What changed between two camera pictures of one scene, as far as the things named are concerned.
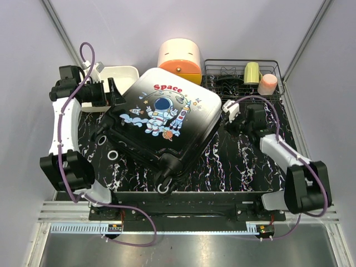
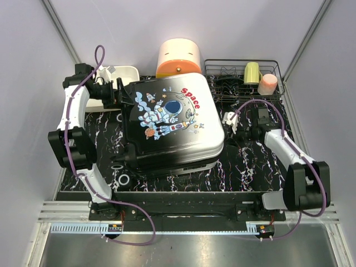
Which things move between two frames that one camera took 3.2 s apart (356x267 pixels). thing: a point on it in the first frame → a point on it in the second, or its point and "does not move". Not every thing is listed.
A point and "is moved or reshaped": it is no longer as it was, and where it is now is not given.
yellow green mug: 252,74 does not move
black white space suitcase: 163,120 is moved or reshaped
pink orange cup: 267,85 does not move
